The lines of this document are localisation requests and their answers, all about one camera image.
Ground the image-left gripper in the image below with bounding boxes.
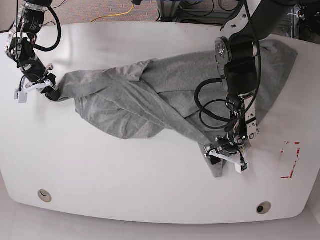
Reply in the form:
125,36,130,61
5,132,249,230
18,56,61,102

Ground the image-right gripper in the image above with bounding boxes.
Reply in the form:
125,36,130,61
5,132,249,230
204,135,251,166

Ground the grey t-shirt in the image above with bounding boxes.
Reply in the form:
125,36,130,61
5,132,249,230
56,38,299,179

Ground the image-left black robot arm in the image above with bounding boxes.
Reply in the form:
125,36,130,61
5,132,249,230
4,0,62,103

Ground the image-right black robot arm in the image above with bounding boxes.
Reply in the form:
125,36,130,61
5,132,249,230
194,0,297,173

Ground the right table grommet hole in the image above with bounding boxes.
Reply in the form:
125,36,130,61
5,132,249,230
256,201,272,215

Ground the table grommet hole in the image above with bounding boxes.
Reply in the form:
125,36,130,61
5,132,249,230
38,189,52,203
256,201,272,215

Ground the red tape rectangle marking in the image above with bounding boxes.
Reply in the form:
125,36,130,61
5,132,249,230
277,141,301,179

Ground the left table grommet hole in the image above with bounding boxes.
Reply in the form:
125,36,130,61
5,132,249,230
38,189,52,203

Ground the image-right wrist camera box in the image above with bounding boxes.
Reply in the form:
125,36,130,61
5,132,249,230
234,162,250,174

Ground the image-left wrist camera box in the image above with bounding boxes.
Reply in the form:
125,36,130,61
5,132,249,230
14,89,28,104

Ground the yellow cable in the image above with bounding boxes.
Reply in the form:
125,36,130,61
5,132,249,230
90,5,135,23

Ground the aluminium frame stand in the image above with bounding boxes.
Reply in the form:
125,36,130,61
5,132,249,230
157,0,300,40

